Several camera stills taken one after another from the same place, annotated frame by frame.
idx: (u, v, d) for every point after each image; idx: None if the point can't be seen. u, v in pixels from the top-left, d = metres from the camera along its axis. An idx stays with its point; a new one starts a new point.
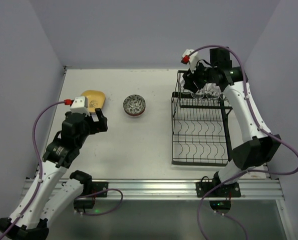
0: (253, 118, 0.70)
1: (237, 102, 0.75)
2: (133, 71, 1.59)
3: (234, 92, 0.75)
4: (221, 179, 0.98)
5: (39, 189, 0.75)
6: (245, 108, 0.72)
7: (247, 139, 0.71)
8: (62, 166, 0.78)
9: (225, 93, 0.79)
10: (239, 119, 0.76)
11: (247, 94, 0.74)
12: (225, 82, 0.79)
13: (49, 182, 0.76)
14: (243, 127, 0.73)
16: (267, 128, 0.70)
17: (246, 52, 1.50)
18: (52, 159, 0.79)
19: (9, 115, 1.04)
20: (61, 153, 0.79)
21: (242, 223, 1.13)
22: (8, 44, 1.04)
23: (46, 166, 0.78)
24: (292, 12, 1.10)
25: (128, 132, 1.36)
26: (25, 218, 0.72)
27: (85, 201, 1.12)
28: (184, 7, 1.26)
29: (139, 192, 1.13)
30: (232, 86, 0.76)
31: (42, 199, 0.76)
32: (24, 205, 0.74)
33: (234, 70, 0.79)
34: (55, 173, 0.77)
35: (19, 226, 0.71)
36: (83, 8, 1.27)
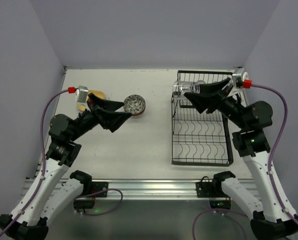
0: (277, 197, 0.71)
1: (259, 176, 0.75)
2: (133, 71, 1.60)
3: (257, 165, 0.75)
4: (224, 189, 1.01)
5: (41, 186, 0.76)
6: (268, 185, 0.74)
7: (271, 220, 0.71)
8: (64, 165, 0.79)
9: (245, 159, 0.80)
10: (260, 195, 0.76)
11: (270, 168, 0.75)
12: (246, 149, 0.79)
13: (51, 179, 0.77)
14: (266, 204, 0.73)
16: (291, 211, 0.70)
17: (246, 53, 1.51)
18: (54, 157, 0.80)
19: (8, 114, 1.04)
20: (63, 153, 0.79)
21: (241, 225, 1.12)
22: (8, 42, 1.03)
23: (49, 163, 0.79)
24: (293, 12, 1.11)
25: (128, 132, 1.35)
26: (26, 214, 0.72)
27: (85, 201, 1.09)
28: (184, 7, 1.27)
29: (140, 192, 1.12)
30: (253, 158, 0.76)
31: (44, 197, 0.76)
32: (26, 201, 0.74)
33: (257, 137, 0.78)
34: (58, 171, 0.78)
35: (20, 222, 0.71)
36: (84, 8, 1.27)
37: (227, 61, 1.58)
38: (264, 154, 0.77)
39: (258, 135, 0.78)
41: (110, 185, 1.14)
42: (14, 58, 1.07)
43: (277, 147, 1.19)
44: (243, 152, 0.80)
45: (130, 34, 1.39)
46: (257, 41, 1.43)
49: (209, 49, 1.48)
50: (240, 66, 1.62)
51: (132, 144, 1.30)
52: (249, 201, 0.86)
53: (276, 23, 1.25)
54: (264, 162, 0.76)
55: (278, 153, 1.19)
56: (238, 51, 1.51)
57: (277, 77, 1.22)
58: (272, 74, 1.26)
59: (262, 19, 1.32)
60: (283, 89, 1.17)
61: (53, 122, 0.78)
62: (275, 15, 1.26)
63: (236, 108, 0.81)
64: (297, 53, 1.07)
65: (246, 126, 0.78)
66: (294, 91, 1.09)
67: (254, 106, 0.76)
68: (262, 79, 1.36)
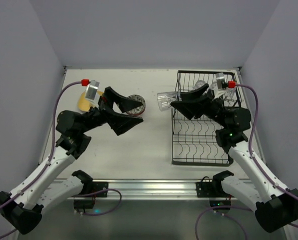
0: (265, 176, 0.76)
1: (245, 162, 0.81)
2: (133, 71, 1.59)
3: (240, 153, 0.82)
4: (225, 189, 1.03)
5: (45, 171, 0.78)
6: (254, 167, 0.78)
7: (267, 198, 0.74)
8: (72, 155, 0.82)
9: (230, 153, 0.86)
10: (252, 180, 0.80)
11: (252, 152, 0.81)
12: (227, 144, 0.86)
13: (56, 167, 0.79)
14: (259, 187, 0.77)
16: (282, 185, 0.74)
17: (246, 52, 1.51)
18: (63, 146, 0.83)
19: (8, 114, 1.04)
20: (72, 144, 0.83)
21: (242, 225, 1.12)
22: (8, 42, 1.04)
23: (56, 152, 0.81)
24: (293, 12, 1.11)
25: (128, 132, 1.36)
26: (25, 196, 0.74)
27: (85, 201, 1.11)
28: (184, 7, 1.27)
29: (140, 192, 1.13)
30: (234, 149, 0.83)
31: (45, 182, 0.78)
32: (27, 183, 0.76)
33: (237, 135, 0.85)
34: (64, 160, 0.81)
35: (17, 203, 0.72)
36: (84, 8, 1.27)
37: (227, 61, 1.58)
38: (245, 143, 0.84)
39: (237, 135, 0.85)
41: (110, 185, 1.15)
42: (13, 58, 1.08)
43: (278, 147, 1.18)
44: (227, 148, 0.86)
45: (130, 34, 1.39)
46: (257, 40, 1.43)
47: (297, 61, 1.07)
49: (209, 48, 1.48)
50: (240, 65, 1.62)
51: (132, 144, 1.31)
52: (250, 194, 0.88)
53: (276, 23, 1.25)
54: (245, 149, 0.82)
55: (277, 153, 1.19)
56: (238, 51, 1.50)
57: (276, 77, 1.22)
58: (272, 74, 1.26)
59: (262, 18, 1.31)
60: (283, 89, 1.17)
61: (61, 119, 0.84)
62: (275, 15, 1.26)
63: (220, 111, 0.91)
64: (297, 53, 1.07)
65: (228, 128, 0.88)
66: (294, 90, 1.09)
67: (235, 113, 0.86)
68: (262, 79, 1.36)
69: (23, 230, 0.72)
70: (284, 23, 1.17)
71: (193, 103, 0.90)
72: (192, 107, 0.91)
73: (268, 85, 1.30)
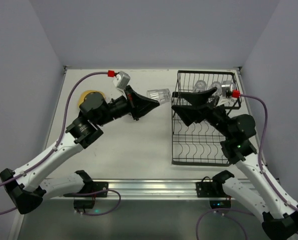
0: (276, 193, 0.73)
1: (254, 177, 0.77)
2: (133, 71, 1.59)
3: (249, 167, 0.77)
4: (225, 190, 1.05)
5: (51, 156, 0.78)
6: (265, 184, 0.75)
7: (279, 216, 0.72)
8: (79, 144, 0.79)
9: (237, 165, 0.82)
10: (261, 195, 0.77)
11: (262, 167, 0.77)
12: (235, 156, 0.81)
13: (62, 153, 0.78)
14: (269, 203, 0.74)
16: (294, 203, 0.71)
17: (246, 52, 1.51)
18: (73, 134, 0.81)
19: (9, 113, 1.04)
20: (85, 131, 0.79)
21: (243, 226, 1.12)
22: (8, 41, 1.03)
23: (66, 138, 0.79)
24: (293, 12, 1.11)
25: (128, 131, 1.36)
26: (27, 178, 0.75)
27: (85, 201, 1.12)
28: (184, 7, 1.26)
29: (140, 192, 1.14)
30: (244, 163, 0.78)
31: (48, 167, 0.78)
32: (31, 165, 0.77)
33: (243, 144, 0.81)
34: (71, 147, 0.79)
35: (19, 183, 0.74)
36: (84, 8, 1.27)
37: (227, 61, 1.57)
38: (254, 156, 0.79)
39: (245, 144, 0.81)
41: (110, 185, 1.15)
42: (13, 58, 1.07)
43: (278, 147, 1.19)
44: (235, 160, 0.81)
45: (130, 33, 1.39)
46: (257, 40, 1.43)
47: None
49: (209, 48, 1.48)
50: (240, 65, 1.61)
51: (132, 144, 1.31)
52: (255, 201, 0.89)
53: (276, 23, 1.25)
54: (254, 163, 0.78)
55: (277, 153, 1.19)
56: (238, 51, 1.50)
57: (276, 77, 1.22)
58: (272, 74, 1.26)
59: (263, 18, 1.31)
60: (283, 89, 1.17)
61: (88, 100, 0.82)
62: (276, 14, 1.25)
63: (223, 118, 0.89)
64: None
65: (232, 137, 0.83)
66: (294, 91, 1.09)
67: (239, 120, 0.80)
68: (262, 79, 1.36)
69: (21, 210, 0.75)
70: (285, 22, 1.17)
71: (193, 110, 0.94)
72: (189, 111, 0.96)
73: (269, 85, 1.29)
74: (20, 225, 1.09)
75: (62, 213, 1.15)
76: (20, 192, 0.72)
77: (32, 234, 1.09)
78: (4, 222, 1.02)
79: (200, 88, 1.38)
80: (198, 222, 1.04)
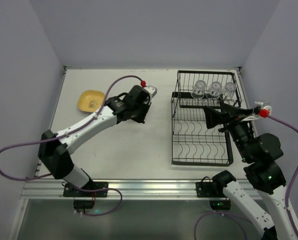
0: (294, 229, 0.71)
1: (276, 211, 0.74)
2: (133, 71, 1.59)
3: (274, 202, 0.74)
4: (225, 190, 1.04)
5: (92, 122, 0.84)
6: (286, 220, 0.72)
7: None
8: (115, 117, 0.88)
9: (261, 193, 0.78)
10: (276, 226, 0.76)
11: (288, 204, 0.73)
12: (262, 186, 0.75)
13: (101, 122, 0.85)
14: (283, 236, 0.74)
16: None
17: (246, 52, 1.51)
18: (109, 108, 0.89)
19: (9, 114, 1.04)
20: (123, 106, 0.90)
21: (242, 225, 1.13)
22: (8, 42, 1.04)
23: (104, 110, 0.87)
24: (293, 12, 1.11)
25: (128, 131, 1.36)
26: (70, 139, 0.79)
27: (85, 201, 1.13)
28: (184, 7, 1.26)
29: (140, 192, 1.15)
30: (271, 196, 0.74)
31: (87, 133, 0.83)
32: (73, 129, 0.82)
33: (272, 173, 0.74)
34: (109, 118, 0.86)
35: (62, 142, 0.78)
36: (84, 8, 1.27)
37: (227, 61, 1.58)
38: (281, 190, 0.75)
39: (274, 169, 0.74)
41: (110, 185, 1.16)
42: (14, 59, 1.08)
43: None
44: (260, 188, 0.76)
45: (130, 34, 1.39)
46: (257, 41, 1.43)
47: (297, 62, 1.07)
49: (209, 48, 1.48)
50: (240, 65, 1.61)
51: (132, 145, 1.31)
52: (257, 214, 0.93)
53: (276, 23, 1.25)
54: (280, 197, 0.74)
55: None
56: (238, 51, 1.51)
57: (276, 77, 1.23)
58: (272, 75, 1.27)
59: (263, 18, 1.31)
60: (282, 90, 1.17)
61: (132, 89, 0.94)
62: (275, 15, 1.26)
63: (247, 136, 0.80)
64: (297, 54, 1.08)
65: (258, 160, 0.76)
66: (293, 91, 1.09)
67: (260, 139, 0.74)
68: (262, 79, 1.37)
69: (56, 169, 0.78)
70: (285, 23, 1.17)
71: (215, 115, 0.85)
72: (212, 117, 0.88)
73: (269, 85, 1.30)
74: (20, 226, 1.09)
75: (62, 214, 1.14)
76: (65, 150, 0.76)
77: (31, 235, 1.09)
78: (4, 222, 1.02)
79: (200, 88, 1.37)
80: (199, 219, 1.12)
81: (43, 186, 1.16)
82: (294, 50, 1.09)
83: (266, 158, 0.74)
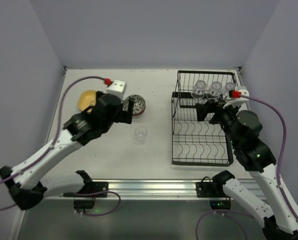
0: (289, 209, 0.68)
1: (270, 191, 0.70)
2: (133, 71, 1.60)
3: (266, 181, 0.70)
4: (225, 189, 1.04)
5: (48, 154, 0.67)
6: (280, 199, 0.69)
7: (285, 230, 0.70)
8: (78, 142, 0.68)
9: (252, 173, 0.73)
10: (271, 206, 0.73)
11: (281, 182, 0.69)
12: (252, 165, 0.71)
13: (58, 153, 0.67)
14: (279, 215, 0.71)
16: None
17: (246, 53, 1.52)
18: (71, 130, 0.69)
19: (8, 114, 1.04)
20: (86, 125, 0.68)
21: (242, 225, 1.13)
22: (7, 42, 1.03)
23: (63, 135, 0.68)
24: (293, 12, 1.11)
25: (128, 131, 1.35)
26: (24, 177, 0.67)
27: (85, 201, 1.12)
28: (184, 7, 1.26)
29: (140, 192, 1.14)
30: (262, 174, 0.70)
31: (45, 166, 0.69)
32: (28, 163, 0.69)
33: (262, 152, 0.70)
34: (69, 145, 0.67)
35: (15, 182, 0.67)
36: (84, 8, 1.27)
37: (227, 61, 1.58)
38: (272, 168, 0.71)
39: (261, 147, 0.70)
41: (110, 185, 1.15)
42: (14, 59, 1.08)
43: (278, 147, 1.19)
44: (250, 168, 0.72)
45: (130, 34, 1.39)
46: (257, 40, 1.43)
47: (297, 62, 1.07)
49: (209, 48, 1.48)
50: (240, 66, 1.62)
51: (132, 145, 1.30)
52: (256, 206, 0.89)
53: (276, 23, 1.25)
54: (272, 175, 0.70)
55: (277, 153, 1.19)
56: (238, 51, 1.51)
57: (276, 77, 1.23)
58: (272, 75, 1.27)
59: (263, 18, 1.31)
60: (282, 89, 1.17)
61: (108, 96, 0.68)
62: (275, 15, 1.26)
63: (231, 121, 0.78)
64: (296, 54, 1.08)
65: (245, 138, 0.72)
66: (293, 91, 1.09)
67: (238, 114, 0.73)
68: (262, 79, 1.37)
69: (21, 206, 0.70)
70: (285, 22, 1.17)
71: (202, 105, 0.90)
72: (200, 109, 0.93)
73: (268, 86, 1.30)
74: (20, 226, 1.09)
75: (62, 214, 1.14)
76: (21, 190, 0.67)
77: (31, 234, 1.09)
78: (4, 222, 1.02)
79: (200, 88, 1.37)
80: (201, 217, 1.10)
81: None
82: (294, 49, 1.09)
83: (247, 133, 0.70)
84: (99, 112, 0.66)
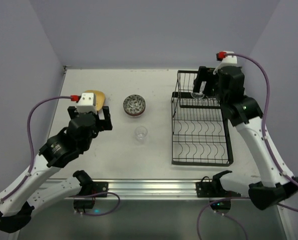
0: (273, 161, 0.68)
1: (254, 142, 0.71)
2: (133, 71, 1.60)
3: (251, 132, 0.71)
4: (225, 186, 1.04)
5: (25, 181, 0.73)
6: (264, 151, 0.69)
7: (269, 184, 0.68)
8: (54, 167, 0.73)
9: (237, 127, 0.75)
10: (257, 162, 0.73)
11: (265, 134, 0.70)
12: (238, 118, 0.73)
13: (37, 178, 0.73)
14: (263, 170, 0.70)
16: (289, 173, 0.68)
17: (246, 52, 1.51)
18: (47, 155, 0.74)
19: (7, 114, 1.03)
20: (62, 149, 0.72)
21: (242, 225, 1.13)
22: (7, 42, 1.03)
23: (38, 161, 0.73)
24: (293, 12, 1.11)
25: (128, 131, 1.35)
26: (4, 205, 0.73)
27: (85, 201, 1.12)
28: (184, 7, 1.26)
29: (140, 192, 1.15)
30: (246, 125, 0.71)
31: (25, 193, 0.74)
32: (8, 191, 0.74)
33: (248, 104, 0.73)
34: (45, 171, 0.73)
35: None
36: (84, 8, 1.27)
37: None
38: (258, 120, 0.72)
39: (250, 101, 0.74)
41: (110, 185, 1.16)
42: (13, 59, 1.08)
43: (278, 147, 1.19)
44: (237, 122, 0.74)
45: (129, 34, 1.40)
46: (257, 40, 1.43)
47: (296, 62, 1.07)
49: (209, 48, 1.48)
50: (240, 65, 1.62)
51: (132, 145, 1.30)
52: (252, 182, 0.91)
53: (276, 23, 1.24)
54: (257, 127, 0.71)
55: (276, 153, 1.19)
56: (238, 51, 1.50)
57: (276, 77, 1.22)
58: (271, 75, 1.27)
59: (262, 18, 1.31)
60: (282, 89, 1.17)
61: (81, 116, 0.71)
62: (275, 15, 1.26)
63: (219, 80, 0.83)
64: (296, 54, 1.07)
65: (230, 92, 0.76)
66: (294, 91, 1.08)
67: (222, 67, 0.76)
68: (262, 79, 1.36)
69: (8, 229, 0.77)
70: (285, 22, 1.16)
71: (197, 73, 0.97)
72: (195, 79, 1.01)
73: (268, 86, 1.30)
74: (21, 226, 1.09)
75: (63, 214, 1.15)
76: (2, 219, 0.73)
77: (32, 233, 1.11)
78: None
79: None
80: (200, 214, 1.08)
81: (43, 186, 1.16)
82: (294, 49, 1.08)
83: (231, 85, 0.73)
84: (73, 135, 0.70)
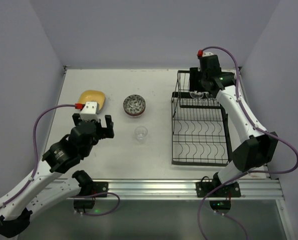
0: (247, 118, 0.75)
1: (231, 105, 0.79)
2: (133, 71, 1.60)
3: (227, 97, 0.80)
4: (223, 180, 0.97)
5: (28, 187, 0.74)
6: (238, 110, 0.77)
7: (244, 139, 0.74)
8: (56, 172, 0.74)
9: (218, 98, 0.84)
10: (234, 122, 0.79)
11: (239, 96, 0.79)
12: (217, 87, 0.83)
13: (38, 184, 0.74)
14: (239, 128, 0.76)
16: (262, 127, 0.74)
17: (246, 52, 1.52)
18: (49, 162, 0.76)
19: (7, 114, 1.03)
20: (64, 155, 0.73)
21: (243, 225, 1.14)
22: (6, 42, 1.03)
23: (41, 166, 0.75)
24: (293, 12, 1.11)
25: (128, 131, 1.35)
26: (6, 210, 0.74)
27: (85, 201, 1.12)
28: (184, 8, 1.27)
29: (140, 192, 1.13)
30: (223, 91, 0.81)
31: (26, 198, 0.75)
32: (10, 196, 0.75)
33: (224, 76, 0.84)
34: (48, 176, 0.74)
35: None
36: (84, 8, 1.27)
37: (227, 61, 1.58)
38: (233, 87, 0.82)
39: (226, 75, 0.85)
41: (110, 185, 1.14)
42: (13, 59, 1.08)
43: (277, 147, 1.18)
44: (216, 92, 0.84)
45: (129, 34, 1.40)
46: (257, 40, 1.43)
47: (295, 62, 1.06)
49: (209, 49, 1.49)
50: (240, 65, 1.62)
51: (132, 145, 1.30)
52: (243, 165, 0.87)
53: (276, 22, 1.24)
54: (232, 93, 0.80)
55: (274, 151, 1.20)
56: (238, 51, 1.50)
57: (275, 77, 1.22)
58: (270, 75, 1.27)
59: (262, 19, 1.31)
60: (281, 90, 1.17)
61: (81, 124, 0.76)
62: (275, 15, 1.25)
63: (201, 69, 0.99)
64: (295, 54, 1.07)
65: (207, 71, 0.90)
66: (292, 92, 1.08)
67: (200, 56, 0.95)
68: (261, 79, 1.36)
69: (8, 234, 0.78)
70: (285, 22, 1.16)
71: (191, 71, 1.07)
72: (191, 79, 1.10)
73: (268, 86, 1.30)
74: None
75: (63, 214, 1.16)
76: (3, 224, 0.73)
77: (33, 233, 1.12)
78: None
79: None
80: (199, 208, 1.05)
81: None
82: (293, 50, 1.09)
83: (207, 64, 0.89)
84: (76, 142, 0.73)
